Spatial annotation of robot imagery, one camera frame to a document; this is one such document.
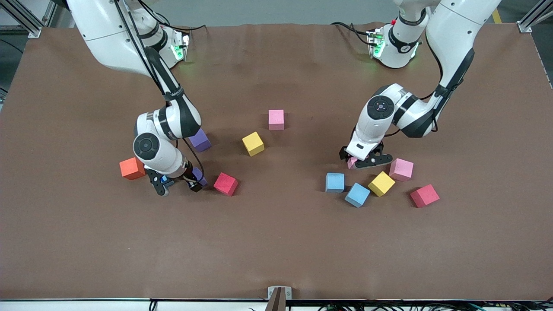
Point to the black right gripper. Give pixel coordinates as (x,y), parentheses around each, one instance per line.
(193,181)

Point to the purple foam cube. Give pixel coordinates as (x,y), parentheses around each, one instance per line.
(203,176)
(202,142)

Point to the pink foam cube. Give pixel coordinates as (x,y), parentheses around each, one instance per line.
(276,119)
(352,163)
(402,170)

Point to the blue foam cube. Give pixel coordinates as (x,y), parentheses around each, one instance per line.
(357,195)
(168,180)
(335,182)

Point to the yellow foam cube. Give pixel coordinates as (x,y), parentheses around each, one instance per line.
(253,144)
(381,184)

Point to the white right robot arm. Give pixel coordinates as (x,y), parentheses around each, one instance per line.
(103,34)

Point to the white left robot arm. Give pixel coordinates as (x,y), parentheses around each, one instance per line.
(458,26)

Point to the red foam cube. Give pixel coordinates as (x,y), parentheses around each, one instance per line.
(424,195)
(225,184)

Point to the orange foam cube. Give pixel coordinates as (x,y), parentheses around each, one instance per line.
(128,169)

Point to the brown table mat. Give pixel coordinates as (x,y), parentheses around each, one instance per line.
(276,242)

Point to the metal connector box green light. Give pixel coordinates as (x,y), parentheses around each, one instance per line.
(375,43)
(181,45)

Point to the grey metal camera bracket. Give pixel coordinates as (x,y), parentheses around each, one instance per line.
(278,298)

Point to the aluminium frame profile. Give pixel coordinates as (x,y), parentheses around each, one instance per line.
(525,26)
(33,30)

